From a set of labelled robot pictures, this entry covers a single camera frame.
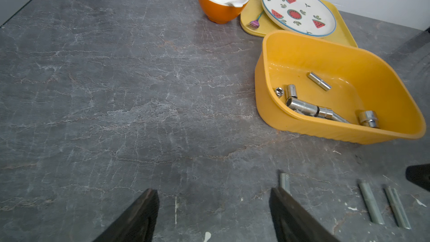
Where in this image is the yellow plastic storage box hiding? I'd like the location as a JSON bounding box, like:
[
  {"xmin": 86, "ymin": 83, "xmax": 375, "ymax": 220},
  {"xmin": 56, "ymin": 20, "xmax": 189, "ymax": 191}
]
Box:
[{"xmin": 255, "ymin": 30, "xmax": 427, "ymax": 145}]

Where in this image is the chrome socket big central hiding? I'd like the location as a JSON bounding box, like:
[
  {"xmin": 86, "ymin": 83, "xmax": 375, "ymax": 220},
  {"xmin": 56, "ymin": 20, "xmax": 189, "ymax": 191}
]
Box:
[{"xmin": 286, "ymin": 97, "xmax": 334, "ymax": 119}]

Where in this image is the watermelon pattern ceramic plate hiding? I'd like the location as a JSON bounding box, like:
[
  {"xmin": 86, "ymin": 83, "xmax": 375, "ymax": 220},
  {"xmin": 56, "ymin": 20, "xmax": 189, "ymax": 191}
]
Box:
[{"xmin": 262, "ymin": 0, "xmax": 337, "ymax": 38}]

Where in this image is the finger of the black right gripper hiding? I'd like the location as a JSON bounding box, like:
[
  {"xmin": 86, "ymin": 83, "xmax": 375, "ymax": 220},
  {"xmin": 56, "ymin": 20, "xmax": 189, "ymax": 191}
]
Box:
[{"xmin": 405, "ymin": 164, "xmax": 430, "ymax": 192}]

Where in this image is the chrome socket slim upper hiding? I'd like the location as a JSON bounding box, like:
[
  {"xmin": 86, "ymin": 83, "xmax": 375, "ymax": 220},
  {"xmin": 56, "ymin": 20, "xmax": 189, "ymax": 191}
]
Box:
[{"xmin": 307, "ymin": 72, "xmax": 331, "ymax": 91}]

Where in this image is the chrome socket small upright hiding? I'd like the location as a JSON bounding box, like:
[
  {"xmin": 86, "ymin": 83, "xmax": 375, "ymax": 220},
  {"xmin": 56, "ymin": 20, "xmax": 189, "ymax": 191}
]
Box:
[{"xmin": 286, "ymin": 84, "xmax": 298, "ymax": 99}]

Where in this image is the chrome socket large hex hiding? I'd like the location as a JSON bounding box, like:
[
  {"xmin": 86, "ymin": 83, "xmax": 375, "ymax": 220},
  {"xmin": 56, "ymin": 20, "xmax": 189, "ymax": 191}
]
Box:
[{"xmin": 358, "ymin": 110, "xmax": 380, "ymax": 128}]

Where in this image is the thin chrome socket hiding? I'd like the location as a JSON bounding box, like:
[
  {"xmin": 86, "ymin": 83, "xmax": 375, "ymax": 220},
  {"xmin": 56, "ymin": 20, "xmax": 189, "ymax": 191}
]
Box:
[
  {"xmin": 358, "ymin": 180, "xmax": 385, "ymax": 225},
  {"xmin": 279, "ymin": 173, "xmax": 291, "ymax": 194}
]

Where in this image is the yellow plastic tray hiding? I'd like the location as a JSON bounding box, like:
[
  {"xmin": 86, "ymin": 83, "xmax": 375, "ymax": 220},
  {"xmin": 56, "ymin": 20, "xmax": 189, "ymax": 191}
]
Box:
[{"xmin": 240, "ymin": 0, "xmax": 357, "ymax": 47}]

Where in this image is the iridescent rainbow fork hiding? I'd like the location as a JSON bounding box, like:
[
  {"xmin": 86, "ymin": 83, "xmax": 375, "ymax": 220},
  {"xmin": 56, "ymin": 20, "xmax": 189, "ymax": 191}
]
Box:
[{"xmin": 247, "ymin": 11, "xmax": 265, "ymax": 30}]

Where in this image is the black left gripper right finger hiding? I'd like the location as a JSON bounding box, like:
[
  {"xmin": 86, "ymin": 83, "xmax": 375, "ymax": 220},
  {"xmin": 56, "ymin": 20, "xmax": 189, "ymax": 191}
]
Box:
[{"xmin": 269, "ymin": 187, "xmax": 338, "ymax": 242}]

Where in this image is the chrome socket slim angled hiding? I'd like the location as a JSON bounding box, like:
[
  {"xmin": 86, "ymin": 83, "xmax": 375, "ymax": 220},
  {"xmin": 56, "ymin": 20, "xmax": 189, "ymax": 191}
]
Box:
[{"xmin": 384, "ymin": 186, "xmax": 412, "ymax": 230}]

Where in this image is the chrome socket tiny hex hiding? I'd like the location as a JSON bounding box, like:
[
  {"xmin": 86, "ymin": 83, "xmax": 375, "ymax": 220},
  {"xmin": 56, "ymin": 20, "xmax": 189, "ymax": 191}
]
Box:
[{"xmin": 274, "ymin": 87, "xmax": 284, "ymax": 98}]

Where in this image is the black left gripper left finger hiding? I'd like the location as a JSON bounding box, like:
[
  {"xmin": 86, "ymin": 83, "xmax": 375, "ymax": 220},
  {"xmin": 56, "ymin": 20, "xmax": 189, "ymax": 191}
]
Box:
[{"xmin": 94, "ymin": 188, "xmax": 160, "ymax": 242}]

